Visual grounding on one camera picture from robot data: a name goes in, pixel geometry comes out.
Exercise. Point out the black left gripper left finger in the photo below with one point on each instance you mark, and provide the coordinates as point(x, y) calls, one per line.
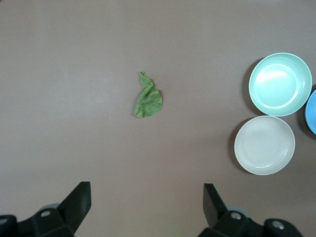
point(74, 207)

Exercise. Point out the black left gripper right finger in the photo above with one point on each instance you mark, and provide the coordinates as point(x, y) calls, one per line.
point(214, 207)

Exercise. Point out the green lettuce leaf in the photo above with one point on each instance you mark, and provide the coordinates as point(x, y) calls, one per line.
point(148, 101)

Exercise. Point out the beige plate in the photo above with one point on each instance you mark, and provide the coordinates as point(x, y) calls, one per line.
point(264, 145)

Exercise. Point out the blue plate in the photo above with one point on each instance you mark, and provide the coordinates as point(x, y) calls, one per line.
point(311, 113)

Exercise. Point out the mint green plate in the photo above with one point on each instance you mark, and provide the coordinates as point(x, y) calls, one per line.
point(279, 84)

